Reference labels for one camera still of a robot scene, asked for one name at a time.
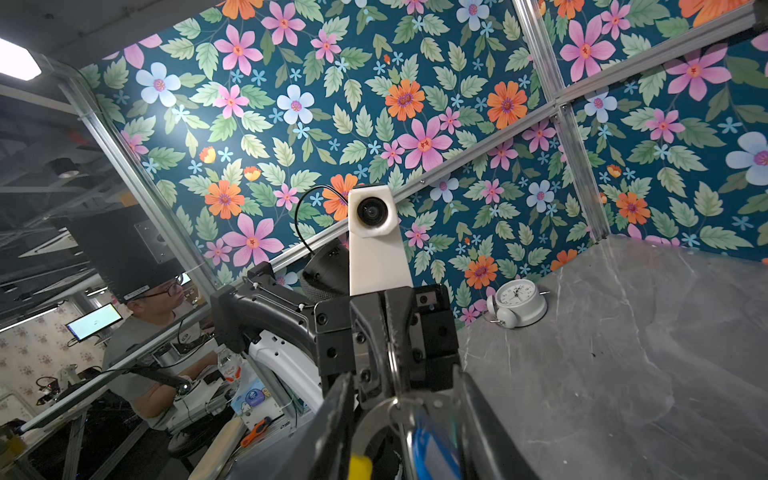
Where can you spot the key with blue tag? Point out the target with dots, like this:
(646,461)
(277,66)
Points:
(435,449)

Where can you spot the large grey perforated keyring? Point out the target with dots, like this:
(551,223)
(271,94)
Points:
(385,434)

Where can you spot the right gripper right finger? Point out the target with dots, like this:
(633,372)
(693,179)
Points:
(486,451)

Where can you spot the white alarm clock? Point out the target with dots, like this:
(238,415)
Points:
(516,304)

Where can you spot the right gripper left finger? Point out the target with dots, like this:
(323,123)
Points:
(324,451)

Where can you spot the orange handled tool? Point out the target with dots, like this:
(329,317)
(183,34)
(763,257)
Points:
(256,433)

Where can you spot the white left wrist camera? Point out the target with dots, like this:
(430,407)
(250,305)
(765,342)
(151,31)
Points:
(377,258)

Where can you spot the seated person with glasses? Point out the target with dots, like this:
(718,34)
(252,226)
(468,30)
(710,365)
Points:
(151,312)

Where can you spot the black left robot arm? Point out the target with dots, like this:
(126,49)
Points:
(276,326)

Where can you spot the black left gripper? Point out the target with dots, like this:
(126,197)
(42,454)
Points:
(421,351)

